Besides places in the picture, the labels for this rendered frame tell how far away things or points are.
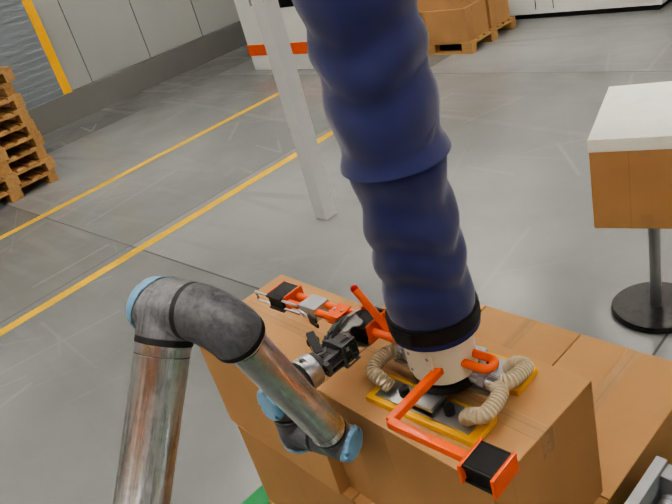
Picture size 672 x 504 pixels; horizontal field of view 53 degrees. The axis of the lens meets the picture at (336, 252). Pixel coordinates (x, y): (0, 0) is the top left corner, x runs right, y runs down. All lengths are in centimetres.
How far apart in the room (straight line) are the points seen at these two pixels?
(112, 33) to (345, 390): 1007
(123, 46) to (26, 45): 156
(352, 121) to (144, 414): 69
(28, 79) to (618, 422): 966
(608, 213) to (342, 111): 184
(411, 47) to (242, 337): 62
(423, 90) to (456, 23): 707
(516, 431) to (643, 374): 83
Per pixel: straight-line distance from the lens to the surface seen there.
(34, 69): 1086
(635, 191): 293
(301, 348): 207
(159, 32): 1196
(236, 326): 128
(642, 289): 368
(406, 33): 129
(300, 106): 473
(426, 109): 133
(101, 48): 1145
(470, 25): 838
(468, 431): 164
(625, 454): 216
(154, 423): 138
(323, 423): 158
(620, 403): 230
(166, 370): 136
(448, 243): 146
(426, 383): 161
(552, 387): 175
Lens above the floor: 213
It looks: 28 degrees down
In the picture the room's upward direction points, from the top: 16 degrees counter-clockwise
